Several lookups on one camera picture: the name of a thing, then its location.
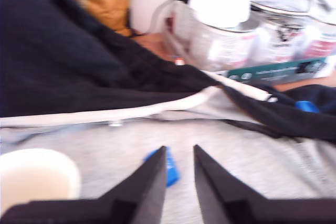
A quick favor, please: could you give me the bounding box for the white security camera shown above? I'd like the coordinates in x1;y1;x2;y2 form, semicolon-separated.
188;0;250;29

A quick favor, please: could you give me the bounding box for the black and grey hoodie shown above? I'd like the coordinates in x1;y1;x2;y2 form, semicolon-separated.
0;0;336;224

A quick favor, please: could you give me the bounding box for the yellow coffee bag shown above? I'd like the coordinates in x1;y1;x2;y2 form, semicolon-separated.
46;0;134;37

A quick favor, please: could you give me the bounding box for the silver tin can small text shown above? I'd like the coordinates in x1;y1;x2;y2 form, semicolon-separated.
190;22;257;71

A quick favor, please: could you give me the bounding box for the silver tin can black logo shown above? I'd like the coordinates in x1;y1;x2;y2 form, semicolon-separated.
249;3;313;65

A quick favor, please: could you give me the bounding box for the silver tin can red panel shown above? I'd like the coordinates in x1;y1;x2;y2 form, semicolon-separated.
301;16;336;59

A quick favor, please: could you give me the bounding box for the green illustrated coffee mug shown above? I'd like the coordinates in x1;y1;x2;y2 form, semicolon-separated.
0;148;81;216

